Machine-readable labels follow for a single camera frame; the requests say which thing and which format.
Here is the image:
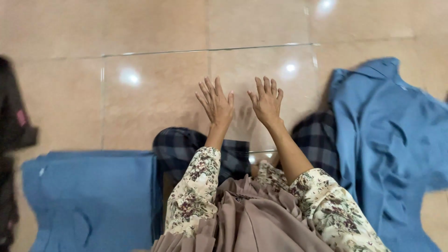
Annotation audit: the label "beige pleated headscarf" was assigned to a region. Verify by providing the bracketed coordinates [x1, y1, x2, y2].
[151, 174, 334, 252]

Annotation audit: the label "floral cream blouse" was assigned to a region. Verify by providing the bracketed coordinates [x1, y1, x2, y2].
[164, 146, 391, 252]

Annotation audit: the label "stack of folded blue garments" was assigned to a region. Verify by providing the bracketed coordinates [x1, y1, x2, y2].
[21, 150, 164, 252]

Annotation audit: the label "clear acrylic sheet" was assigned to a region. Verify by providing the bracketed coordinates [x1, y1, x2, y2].
[100, 42, 321, 165]

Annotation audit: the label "dark plaid trousers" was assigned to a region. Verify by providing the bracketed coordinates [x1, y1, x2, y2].
[153, 109, 341, 242]

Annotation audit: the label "unfolded blue garment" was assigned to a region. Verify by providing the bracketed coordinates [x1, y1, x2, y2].
[327, 57, 448, 252]

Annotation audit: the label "person's left hand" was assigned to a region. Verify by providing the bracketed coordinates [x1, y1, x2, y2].
[195, 76, 235, 129]

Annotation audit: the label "person's right hand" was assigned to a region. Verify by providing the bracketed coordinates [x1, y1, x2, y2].
[247, 76, 284, 129]

